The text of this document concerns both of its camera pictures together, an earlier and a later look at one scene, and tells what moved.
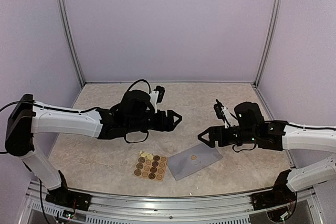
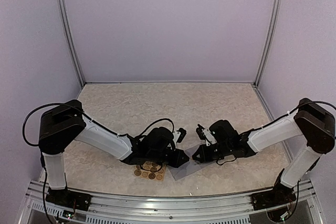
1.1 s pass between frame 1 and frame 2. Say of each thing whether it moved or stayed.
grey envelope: stayed
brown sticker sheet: stayed
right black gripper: moved
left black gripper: moved
